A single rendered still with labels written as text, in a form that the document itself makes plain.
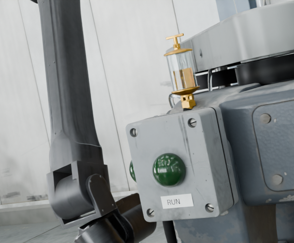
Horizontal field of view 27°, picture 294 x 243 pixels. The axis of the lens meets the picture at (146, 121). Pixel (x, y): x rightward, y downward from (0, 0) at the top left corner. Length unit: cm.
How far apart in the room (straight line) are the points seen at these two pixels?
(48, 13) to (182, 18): 540
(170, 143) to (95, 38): 635
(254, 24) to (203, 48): 17
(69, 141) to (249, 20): 32
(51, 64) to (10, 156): 698
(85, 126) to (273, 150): 38
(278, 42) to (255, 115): 13
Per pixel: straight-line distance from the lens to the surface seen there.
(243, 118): 54
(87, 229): 83
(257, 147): 54
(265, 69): 65
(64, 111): 86
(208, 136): 51
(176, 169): 51
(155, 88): 649
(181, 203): 52
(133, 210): 89
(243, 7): 557
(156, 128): 52
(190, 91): 59
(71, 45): 91
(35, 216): 776
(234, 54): 68
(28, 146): 763
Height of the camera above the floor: 136
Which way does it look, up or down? 3 degrees down
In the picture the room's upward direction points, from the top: 12 degrees counter-clockwise
